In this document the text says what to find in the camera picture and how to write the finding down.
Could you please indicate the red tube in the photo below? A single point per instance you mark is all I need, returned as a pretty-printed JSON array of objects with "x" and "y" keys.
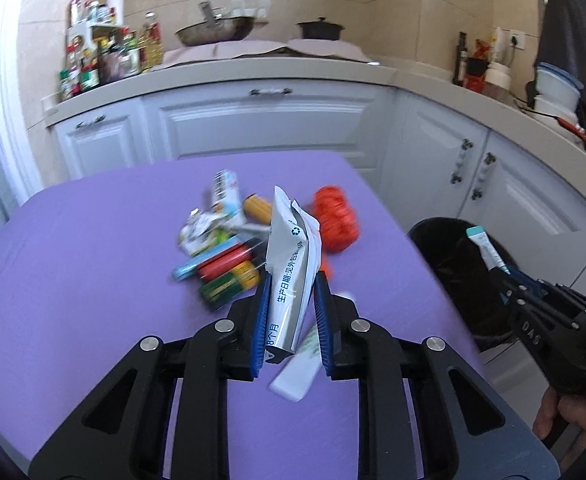
[{"x": 228, "y": 260}]

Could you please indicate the purple tablecloth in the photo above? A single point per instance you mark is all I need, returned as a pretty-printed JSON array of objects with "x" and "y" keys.
[{"x": 98, "y": 240}]

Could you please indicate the blue white paper wrapper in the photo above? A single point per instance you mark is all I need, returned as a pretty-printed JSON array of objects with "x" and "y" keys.
[{"x": 223, "y": 192}]

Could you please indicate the black pot with lid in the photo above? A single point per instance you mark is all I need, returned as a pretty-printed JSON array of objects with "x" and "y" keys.
[{"x": 320, "y": 29}]

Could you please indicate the group of condiment bottles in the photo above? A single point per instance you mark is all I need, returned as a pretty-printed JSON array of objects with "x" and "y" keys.
[{"x": 93, "y": 67}]

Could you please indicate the stack of white bowls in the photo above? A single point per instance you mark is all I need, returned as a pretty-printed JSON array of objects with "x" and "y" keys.
[{"x": 555, "y": 87}]

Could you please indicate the yellow bottle with black cap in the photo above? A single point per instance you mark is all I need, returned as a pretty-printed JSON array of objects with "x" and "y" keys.
[{"x": 258, "y": 208}]

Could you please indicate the red black item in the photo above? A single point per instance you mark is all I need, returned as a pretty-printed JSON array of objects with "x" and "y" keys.
[{"x": 475, "y": 67}]

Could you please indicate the white kitchen cabinet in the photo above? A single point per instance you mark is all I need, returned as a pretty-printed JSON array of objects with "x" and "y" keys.
[{"x": 273, "y": 125}]

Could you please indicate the pale stove liner cloth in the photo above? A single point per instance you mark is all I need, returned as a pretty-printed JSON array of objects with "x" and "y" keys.
[{"x": 253, "y": 49}]

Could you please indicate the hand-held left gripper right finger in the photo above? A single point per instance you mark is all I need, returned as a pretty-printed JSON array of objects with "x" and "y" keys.
[{"x": 323, "y": 330}]

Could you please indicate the teal white tube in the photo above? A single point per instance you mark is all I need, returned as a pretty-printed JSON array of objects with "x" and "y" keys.
[{"x": 488, "y": 250}]

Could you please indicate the blue tube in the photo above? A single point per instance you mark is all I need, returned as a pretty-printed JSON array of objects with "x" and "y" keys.
[{"x": 193, "y": 267}]

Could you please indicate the white jar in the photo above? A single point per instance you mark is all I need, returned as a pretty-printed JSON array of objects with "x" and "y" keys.
[{"x": 497, "y": 77}]

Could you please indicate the white paper towel roll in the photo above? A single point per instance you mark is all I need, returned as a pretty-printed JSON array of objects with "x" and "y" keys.
[{"x": 115, "y": 7}]

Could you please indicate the person's right hand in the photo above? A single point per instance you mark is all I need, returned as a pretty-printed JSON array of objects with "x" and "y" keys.
[{"x": 580, "y": 412}]

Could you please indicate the dark glass bottle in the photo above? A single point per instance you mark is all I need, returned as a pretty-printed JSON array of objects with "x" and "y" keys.
[{"x": 459, "y": 62}]

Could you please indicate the white wall outlet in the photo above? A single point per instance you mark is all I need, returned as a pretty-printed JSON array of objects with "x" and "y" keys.
[{"x": 250, "y": 6}]

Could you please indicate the metal wok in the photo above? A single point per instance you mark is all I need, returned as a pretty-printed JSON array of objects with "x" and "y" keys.
[{"x": 215, "y": 30}]

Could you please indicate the white spice rack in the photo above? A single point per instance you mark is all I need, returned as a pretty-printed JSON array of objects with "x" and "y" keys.
[{"x": 100, "y": 27}]

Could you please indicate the red mesh bag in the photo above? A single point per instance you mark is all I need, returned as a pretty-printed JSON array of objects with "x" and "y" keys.
[{"x": 335, "y": 217}]

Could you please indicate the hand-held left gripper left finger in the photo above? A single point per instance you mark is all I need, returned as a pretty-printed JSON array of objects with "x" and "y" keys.
[{"x": 262, "y": 320}]

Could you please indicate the wall socket with plug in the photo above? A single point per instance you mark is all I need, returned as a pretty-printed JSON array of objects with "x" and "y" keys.
[{"x": 515, "y": 40}]

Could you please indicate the yellow green wrapper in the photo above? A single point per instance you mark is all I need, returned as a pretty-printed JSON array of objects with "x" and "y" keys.
[{"x": 203, "y": 235}]

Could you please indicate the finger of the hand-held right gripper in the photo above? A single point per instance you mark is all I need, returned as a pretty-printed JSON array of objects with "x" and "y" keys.
[
  {"x": 523, "y": 282},
  {"x": 515, "y": 300}
]

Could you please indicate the black trash bin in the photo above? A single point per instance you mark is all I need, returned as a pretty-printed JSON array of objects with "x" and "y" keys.
[{"x": 453, "y": 270}]

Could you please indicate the yellow oil bottle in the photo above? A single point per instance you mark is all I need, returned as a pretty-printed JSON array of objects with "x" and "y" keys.
[{"x": 152, "y": 45}]

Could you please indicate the silver foil packet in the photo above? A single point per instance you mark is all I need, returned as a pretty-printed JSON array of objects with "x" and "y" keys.
[{"x": 288, "y": 270}]

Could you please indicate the green yellow tube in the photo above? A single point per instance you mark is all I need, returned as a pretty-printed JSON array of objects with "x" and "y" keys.
[{"x": 228, "y": 285}]

